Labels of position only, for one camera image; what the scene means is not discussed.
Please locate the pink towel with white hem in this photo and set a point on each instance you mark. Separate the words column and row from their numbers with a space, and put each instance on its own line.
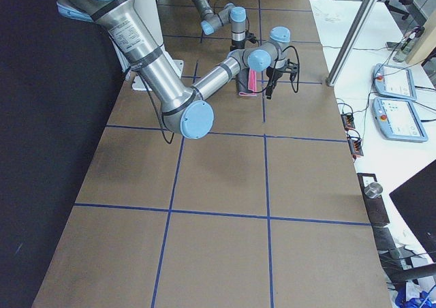
column 246, row 83

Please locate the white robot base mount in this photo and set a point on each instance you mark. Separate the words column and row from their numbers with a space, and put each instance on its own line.
column 137, row 32

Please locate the upper blue teach pendant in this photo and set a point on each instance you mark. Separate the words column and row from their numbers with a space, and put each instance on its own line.
column 392, row 81

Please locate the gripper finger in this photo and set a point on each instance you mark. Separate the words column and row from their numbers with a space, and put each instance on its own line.
column 269, row 90

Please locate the black power strip far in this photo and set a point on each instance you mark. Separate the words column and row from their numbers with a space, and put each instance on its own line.
column 348, row 121

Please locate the aluminium frame post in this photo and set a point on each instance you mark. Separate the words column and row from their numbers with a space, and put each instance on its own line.
column 365, row 9

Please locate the black power strip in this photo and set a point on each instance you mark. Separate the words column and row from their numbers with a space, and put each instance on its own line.
column 355, row 146
column 348, row 121

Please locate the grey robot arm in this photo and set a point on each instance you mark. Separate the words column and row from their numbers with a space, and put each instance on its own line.
column 189, row 114
column 232, row 15

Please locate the lower blue teach pendant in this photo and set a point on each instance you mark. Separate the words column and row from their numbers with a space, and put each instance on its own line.
column 398, row 120

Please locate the black power strip near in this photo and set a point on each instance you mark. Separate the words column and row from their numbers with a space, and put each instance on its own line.
column 355, row 146

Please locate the metal cylinder weight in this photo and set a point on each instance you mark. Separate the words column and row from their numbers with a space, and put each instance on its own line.
column 373, row 190

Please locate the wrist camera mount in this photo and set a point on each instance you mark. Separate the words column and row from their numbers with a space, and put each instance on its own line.
column 292, row 69
column 250, row 37

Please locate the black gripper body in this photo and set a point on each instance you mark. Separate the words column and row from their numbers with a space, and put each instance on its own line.
column 275, row 71

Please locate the blue teach pendant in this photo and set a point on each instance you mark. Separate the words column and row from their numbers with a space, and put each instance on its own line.
column 392, row 81
column 398, row 120

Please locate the black monitor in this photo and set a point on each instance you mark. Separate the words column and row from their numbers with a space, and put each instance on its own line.
column 415, row 201

